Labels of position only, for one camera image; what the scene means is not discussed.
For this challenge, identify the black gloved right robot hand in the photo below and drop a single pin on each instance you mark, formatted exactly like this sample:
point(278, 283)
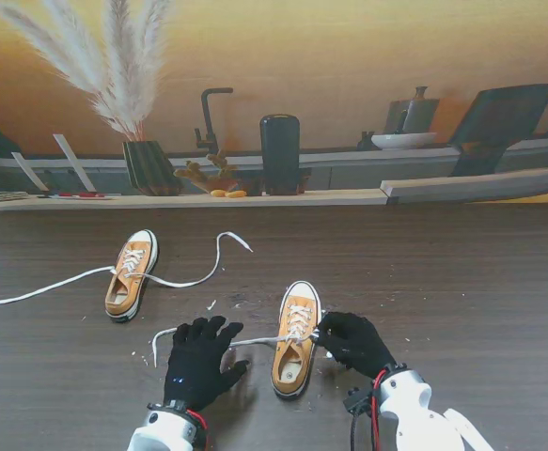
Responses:
point(358, 345)

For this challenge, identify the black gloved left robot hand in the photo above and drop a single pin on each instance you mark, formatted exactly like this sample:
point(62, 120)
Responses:
point(193, 366)

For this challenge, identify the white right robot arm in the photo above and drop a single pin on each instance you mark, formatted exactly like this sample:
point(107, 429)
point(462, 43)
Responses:
point(410, 394)

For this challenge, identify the small yellow lemon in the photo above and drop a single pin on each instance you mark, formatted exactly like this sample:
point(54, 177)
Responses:
point(217, 192)
point(236, 193)

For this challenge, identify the grey wooden plank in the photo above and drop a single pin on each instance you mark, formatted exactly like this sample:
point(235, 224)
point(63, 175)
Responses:
point(466, 185)

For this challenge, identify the dark ribbed vase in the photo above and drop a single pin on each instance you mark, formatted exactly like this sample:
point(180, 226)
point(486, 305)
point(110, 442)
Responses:
point(149, 166)

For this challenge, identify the tall black cylindrical container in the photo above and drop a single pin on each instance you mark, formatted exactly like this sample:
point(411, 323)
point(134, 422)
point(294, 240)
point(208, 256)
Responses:
point(280, 155)

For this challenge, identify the white shallow bowl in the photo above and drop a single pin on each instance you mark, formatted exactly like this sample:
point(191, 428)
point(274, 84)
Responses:
point(402, 141)

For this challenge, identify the long white slanted strip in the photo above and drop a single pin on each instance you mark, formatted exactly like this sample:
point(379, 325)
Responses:
point(73, 162)

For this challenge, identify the grey metal pitcher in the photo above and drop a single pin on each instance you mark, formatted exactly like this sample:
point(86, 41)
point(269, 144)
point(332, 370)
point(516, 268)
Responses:
point(419, 115)

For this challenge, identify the black kitchen faucet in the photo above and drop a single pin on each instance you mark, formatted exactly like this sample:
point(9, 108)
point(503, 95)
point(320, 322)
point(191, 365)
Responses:
point(206, 122)

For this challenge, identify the short white slanted strip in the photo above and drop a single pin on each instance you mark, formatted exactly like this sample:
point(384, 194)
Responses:
point(29, 171)

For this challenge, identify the dark tilted panel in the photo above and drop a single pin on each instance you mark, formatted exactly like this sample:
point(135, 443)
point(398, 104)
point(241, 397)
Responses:
point(504, 113)

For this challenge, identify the pale pampas grass plumes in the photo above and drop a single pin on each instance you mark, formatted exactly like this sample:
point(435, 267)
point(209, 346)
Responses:
point(123, 94)

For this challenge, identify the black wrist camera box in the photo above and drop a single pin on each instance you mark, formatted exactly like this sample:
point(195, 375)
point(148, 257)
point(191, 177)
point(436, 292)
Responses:
point(358, 400)

